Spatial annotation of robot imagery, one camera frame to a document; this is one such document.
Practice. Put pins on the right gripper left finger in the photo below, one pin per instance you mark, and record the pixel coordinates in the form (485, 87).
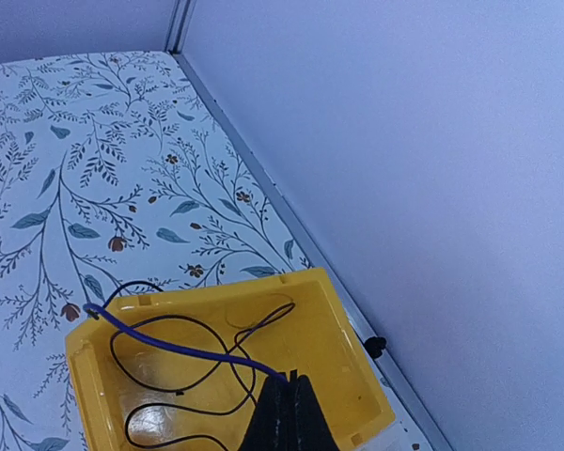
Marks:
(269, 427)

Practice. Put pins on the left aluminium frame post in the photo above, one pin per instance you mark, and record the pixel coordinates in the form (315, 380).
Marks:
(179, 25)

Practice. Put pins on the white translucent plastic bin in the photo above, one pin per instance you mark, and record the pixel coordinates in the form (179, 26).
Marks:
(400, 436)

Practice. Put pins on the large yellow plastic bin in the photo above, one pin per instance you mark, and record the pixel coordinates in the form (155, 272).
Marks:
(183, 370)

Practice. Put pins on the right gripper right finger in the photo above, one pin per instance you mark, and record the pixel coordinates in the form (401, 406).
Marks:
(308, 427)

